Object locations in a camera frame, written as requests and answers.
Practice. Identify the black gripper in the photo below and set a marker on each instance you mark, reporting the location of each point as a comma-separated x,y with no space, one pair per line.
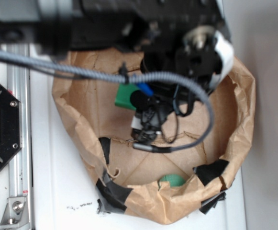
195,54

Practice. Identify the green rectangular block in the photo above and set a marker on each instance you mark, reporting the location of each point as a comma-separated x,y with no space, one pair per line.
123,96

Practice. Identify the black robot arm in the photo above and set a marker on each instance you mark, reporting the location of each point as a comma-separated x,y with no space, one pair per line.
59,26

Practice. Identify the green ball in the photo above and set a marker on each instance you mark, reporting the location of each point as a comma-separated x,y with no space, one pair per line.
174,180

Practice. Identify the brown paper bag bin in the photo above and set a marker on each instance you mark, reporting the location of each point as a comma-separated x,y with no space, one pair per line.
126,179

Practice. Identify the aluminium extrusion rail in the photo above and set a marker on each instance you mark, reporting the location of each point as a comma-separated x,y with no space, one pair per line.
20,172

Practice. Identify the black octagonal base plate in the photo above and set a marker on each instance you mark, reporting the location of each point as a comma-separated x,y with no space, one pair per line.
0,127

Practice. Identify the metal corner bracket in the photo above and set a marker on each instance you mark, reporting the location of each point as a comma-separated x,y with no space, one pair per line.
16,214

